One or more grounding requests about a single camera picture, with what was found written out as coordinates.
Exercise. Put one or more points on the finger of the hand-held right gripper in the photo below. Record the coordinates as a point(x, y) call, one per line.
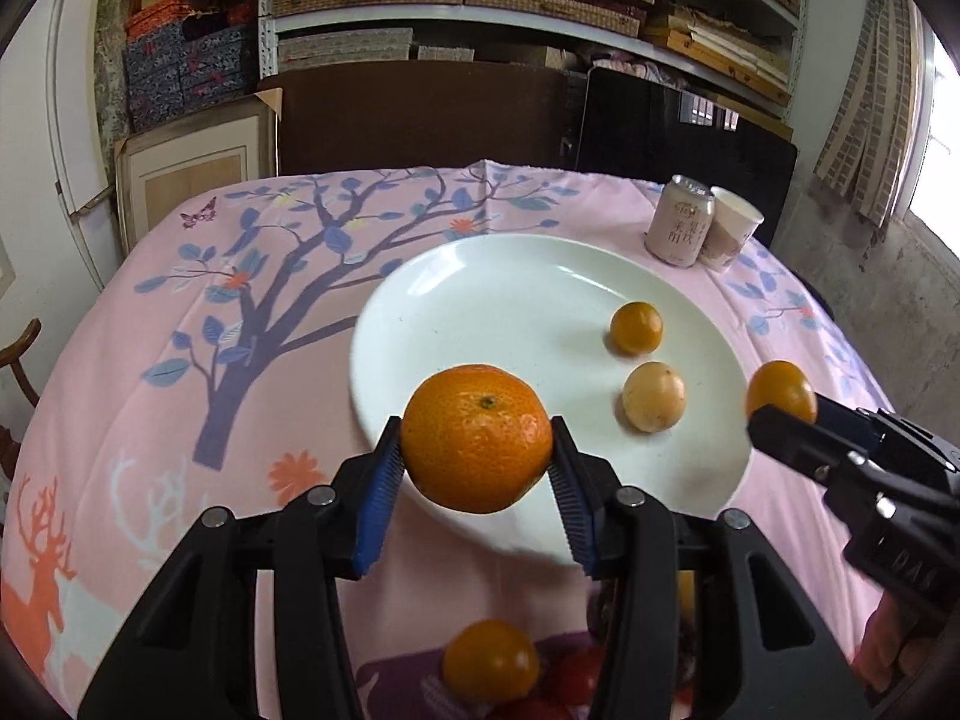
point(847, 414)
point(795, 439)

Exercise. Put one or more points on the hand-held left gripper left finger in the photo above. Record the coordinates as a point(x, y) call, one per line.
point(379, 495)

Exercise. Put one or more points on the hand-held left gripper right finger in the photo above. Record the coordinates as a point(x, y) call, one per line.
point(570, 510)

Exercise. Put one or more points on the small round orange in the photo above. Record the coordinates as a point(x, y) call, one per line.
point(491, 660)
point(780, 386)

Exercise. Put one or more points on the large orange mandarin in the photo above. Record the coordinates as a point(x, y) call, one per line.
point(476, 439)

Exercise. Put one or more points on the white oval plate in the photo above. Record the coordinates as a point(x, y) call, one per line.
point(487, 300)

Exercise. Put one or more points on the person's right hand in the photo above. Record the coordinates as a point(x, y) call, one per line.
point(885, 652)

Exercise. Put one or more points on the pale yellow round fruit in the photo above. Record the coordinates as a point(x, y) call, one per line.
point(654, 396)

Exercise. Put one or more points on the red cherry tomato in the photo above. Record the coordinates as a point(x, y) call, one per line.
point(574, 676)

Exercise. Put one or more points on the pink printed tablecloth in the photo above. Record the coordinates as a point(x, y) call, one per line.
point(225, 405)

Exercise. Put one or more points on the small greenish orange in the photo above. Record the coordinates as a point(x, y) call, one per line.
point(636, 328)

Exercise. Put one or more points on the white paper cup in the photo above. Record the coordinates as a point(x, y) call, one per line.
point(731, 232)

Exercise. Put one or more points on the pink drink can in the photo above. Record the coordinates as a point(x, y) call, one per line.
point(679, 225)

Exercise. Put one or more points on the window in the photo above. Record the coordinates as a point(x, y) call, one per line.
point(941, 127)

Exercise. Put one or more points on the brick-pattern curtain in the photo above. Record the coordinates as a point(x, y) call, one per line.
point(870, 112)

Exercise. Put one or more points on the black glossy panel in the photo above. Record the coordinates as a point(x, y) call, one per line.
point(675, 127)

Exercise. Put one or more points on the framed picture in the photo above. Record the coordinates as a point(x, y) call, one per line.
point(191, 180)

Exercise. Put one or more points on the wooden chair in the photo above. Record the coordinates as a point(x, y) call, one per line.
point(22, 367)

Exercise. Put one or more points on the stack of blue patterned boxes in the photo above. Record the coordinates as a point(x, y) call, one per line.
point(187, 71)

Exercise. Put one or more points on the white metal shelf rack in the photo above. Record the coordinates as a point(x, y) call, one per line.
point(268, 37)

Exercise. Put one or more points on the white board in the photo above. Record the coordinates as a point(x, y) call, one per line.
point(75, 127)

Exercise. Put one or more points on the marble slab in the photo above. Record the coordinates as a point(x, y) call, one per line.
point(112, 60)

